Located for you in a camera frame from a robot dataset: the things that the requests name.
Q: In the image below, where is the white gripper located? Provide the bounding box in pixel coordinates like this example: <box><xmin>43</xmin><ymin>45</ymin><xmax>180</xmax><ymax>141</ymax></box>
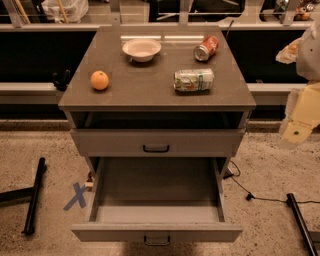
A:
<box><xmin>276</xmin><ymin>38</ymin><xmax>320</xmax><ymax>148</ymax></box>

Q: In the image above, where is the green white 7up can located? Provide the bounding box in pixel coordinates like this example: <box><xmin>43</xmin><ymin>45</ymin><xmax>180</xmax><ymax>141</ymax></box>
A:
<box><xmin>173</xmin><ymin>69</ymin><xmax>214</xmax><ymax>92</ymax></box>

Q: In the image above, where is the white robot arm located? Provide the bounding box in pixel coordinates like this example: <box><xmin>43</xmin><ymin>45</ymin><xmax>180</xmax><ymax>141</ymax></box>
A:
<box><xmin>276</xmin><ymin>20</ymin><xmax>320</xmax><ymax>148</ymax></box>

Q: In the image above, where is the red soda can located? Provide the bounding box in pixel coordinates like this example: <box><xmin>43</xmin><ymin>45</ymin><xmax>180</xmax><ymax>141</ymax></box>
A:
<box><xmin>194</xmin><ymin>36</ymin><xmax>219</xmax><ymax>61</ymax></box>

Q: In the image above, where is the grey drawer cabinet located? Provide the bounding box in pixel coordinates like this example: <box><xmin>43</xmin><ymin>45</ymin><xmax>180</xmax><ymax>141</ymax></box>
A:
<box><xmin>59</xmin><ymin>25</ymin><xmax>255</xmax><ymax>173</ymax></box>

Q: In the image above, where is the open grey middle drawer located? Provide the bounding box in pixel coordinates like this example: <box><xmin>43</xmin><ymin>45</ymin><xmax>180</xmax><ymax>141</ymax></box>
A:
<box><xmin>72</xmin><ymin>158</ymin><xmax>242</xmax><ymax>246</ymax></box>

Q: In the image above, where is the black stand leg right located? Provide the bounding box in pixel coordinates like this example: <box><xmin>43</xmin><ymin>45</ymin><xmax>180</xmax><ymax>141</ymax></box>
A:
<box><xmin>287</xmin><ymin>193</ymin><xmax>320</xmax><ymax>256</ymax></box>

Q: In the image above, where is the black stand leg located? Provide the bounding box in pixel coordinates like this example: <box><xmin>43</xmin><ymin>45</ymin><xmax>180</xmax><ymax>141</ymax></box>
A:
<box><xmin>0</xmin><ymin>157</ymin><xmax>46</xmax><ymax>236</ymax></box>
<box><xmin>287</xmin><ymin>193</ymin><xmax>320</xmax><ymax>256</ymax></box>

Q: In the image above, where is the white bowl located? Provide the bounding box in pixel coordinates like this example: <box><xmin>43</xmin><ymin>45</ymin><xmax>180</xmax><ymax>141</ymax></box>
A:
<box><xmin>122</xmin><ymin>38</ymin><xmax>161</xmax><ymax>62</ymax></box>

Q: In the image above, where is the orange fruit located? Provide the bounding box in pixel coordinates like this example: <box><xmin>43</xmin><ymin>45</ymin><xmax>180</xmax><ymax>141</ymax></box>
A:
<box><xmin>90</xmin><ymin>70</ymin><xmax>109</xmax><ymax>90</ymax></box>

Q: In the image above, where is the black clamp object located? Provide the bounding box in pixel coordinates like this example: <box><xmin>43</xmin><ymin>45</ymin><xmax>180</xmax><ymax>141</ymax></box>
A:
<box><xmin>52</xmin><ymin>70</ymin><xmax>71</xmax><ymax>91</ymax></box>

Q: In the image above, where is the white plastic bag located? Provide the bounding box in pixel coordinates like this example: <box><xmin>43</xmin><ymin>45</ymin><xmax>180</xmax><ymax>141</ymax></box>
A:
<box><xmin>42</xmin><ymin>0</ymin><xmax>89</xmax><ymax>23</ymax></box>

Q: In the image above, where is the blue tape cross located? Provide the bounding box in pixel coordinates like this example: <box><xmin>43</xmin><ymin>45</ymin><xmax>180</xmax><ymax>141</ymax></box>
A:
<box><xmin>63</xmin><ymin>183</ymin><xmax>86</xmax><ymax>211</ymax></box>

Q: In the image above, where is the black stand leg left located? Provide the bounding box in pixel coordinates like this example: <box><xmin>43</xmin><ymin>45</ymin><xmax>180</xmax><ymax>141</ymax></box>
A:
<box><xmin>0</xmin><ymin>157</ymin><xmax>46</xmax><ymax>236</ymax></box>

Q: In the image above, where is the black floor cable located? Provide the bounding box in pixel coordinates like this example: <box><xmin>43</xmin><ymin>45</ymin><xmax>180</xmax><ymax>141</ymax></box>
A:
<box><xmin>222</xmin><ymin>159</ymin><xmax>320</xmax><ymax>205</ymax></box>

